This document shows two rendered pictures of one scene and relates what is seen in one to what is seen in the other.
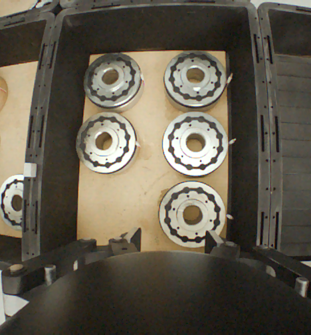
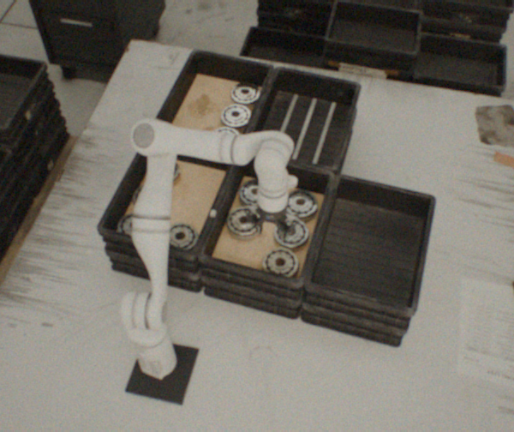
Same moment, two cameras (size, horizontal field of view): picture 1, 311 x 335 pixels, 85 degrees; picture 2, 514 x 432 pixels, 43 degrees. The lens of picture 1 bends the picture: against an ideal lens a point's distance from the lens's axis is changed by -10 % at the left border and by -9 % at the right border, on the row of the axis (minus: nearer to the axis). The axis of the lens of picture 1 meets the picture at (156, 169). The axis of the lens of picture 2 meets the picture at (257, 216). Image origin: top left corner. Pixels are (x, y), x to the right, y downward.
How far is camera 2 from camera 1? 1.61 m
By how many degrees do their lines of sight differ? 31
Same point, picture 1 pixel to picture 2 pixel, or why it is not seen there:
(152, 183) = (262, 249)
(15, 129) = (182, 201)
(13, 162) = (175, 219)
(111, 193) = (237, 249)
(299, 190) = (348, 273)
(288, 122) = (350, 238)
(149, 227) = not seen: hidden behind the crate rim
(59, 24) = not seen: hidden behind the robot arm
